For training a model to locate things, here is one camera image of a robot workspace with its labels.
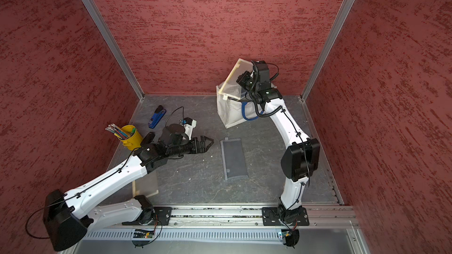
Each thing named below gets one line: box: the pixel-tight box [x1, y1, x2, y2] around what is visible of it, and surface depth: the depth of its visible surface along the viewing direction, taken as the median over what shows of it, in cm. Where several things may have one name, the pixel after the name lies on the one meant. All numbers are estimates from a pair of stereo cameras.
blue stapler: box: [148, 104, 167, 129], surface depth 110 cm
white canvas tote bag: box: [215, 84, 262, 129], surface depth 97 cm
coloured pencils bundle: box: [104, 122, 130, 140], surface depth 87 cm
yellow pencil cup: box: [117, 124, 144, 151], surface depth 92 cm
